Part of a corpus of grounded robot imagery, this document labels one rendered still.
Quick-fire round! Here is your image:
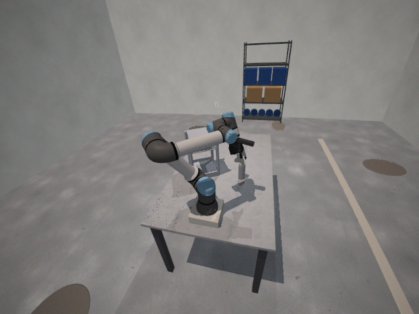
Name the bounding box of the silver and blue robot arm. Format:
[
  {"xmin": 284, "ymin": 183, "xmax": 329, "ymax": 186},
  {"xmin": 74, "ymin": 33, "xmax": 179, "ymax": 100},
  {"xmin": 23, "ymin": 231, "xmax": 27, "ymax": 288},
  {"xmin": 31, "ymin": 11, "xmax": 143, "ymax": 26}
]
[{"xmin": 141, "ymin": 111, "xmax": 255, "ymax": 216}]

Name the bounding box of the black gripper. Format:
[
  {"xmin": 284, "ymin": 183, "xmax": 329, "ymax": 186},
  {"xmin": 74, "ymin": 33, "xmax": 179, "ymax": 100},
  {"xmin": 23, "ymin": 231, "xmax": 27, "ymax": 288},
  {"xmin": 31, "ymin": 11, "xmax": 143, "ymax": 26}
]
[{"xmin": 228, "ymin": 141, "xmax": 247, "ymax": 168}]

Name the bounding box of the grey bottle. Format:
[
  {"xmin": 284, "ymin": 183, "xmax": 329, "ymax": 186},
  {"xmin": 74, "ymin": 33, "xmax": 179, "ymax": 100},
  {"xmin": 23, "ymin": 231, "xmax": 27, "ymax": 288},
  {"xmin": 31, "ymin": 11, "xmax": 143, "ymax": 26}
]
[{"xmin": 238, "ymin": 163, "xmax": 246, "ymax": 180}]

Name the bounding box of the grey shelving unit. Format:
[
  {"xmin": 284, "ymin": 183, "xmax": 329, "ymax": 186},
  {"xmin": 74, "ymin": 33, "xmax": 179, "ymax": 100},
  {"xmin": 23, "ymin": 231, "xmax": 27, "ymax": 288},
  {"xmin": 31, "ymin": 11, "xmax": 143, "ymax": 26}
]
[{"xmin": 184, "ymin": 127, "xmax": 220, "ymax": 177}]

